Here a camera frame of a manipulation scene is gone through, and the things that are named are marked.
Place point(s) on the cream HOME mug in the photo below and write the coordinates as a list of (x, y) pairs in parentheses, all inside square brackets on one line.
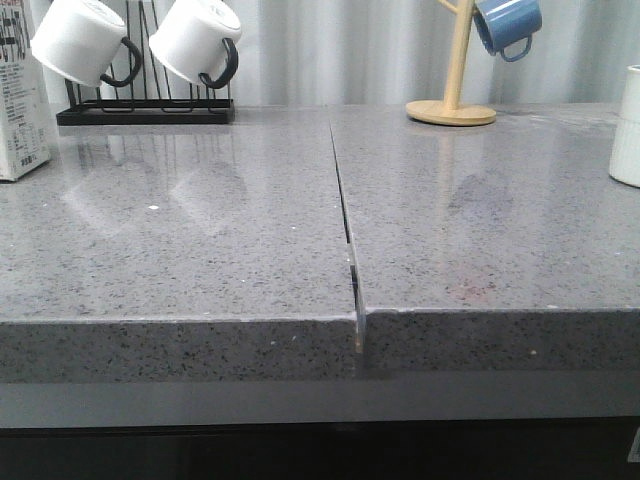
[(624, 160)]

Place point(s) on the white milk carton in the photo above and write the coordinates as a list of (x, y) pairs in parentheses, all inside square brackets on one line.
[(25, 114)]

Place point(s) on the wooden mug tree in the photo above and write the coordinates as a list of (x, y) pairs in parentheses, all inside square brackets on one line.
[(450, 111)]

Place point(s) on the right white enamel mug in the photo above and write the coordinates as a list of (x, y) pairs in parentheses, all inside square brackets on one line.
[(197, 42)]

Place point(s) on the white enamel mug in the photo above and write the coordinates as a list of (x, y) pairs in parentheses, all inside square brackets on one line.
[(80, 39), (197, 42)]

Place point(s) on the blue enamel mug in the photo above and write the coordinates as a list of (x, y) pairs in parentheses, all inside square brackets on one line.
[(502, 23)]

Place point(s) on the left white enamel mug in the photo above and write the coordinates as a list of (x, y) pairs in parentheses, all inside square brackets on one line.
[(80, 39)]

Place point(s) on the black wire mug rack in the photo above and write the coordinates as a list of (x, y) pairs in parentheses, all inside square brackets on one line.
[(156, 96)]

